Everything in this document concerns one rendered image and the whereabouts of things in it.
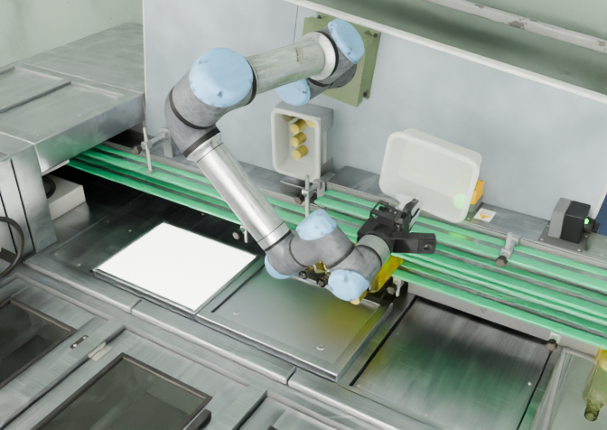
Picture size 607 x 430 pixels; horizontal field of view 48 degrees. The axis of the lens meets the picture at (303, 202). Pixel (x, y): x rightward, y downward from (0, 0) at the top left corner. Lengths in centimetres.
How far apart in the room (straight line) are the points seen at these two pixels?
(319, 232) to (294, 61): 40
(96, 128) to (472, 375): 148
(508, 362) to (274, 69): 102
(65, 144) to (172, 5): 58
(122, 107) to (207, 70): 121
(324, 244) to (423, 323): 71
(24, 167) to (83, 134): 25
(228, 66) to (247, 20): 80
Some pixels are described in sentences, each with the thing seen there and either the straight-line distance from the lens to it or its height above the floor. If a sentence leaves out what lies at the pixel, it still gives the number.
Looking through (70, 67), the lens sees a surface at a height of 69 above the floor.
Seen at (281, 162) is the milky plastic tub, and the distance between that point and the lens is 222.
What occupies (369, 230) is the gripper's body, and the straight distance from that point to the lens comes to 153.
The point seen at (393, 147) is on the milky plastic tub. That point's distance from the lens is 162.
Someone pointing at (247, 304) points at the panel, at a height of 120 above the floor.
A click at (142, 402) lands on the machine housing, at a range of 187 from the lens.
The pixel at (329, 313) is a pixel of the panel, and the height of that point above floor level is 111.
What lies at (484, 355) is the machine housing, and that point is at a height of 101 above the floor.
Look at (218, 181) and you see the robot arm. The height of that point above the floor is 145.
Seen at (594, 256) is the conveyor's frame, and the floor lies 87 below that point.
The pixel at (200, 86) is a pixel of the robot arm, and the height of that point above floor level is 147.
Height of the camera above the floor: 244
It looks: 47 degrees down
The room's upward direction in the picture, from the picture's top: 130 degrees counter-clockwise
